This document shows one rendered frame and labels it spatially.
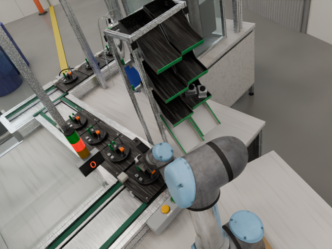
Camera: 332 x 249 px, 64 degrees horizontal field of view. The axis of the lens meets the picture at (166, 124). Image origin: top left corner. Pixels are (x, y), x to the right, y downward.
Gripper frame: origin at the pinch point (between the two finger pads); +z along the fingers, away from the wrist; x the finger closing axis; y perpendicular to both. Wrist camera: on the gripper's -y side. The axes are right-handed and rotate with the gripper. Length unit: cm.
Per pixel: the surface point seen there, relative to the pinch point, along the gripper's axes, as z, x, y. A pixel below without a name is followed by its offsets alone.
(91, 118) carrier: 57, 8, -42
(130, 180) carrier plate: 12.5, -8.3, 5.4
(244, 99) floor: 115, 171, 38
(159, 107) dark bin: -11.9, 21.8, -13.0
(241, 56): 65, 161, -3
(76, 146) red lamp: -11.6, -20.2, -23.5
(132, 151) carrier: 22.6, 5.4, -5.3
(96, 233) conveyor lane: 13.0, -37.8, 12.7
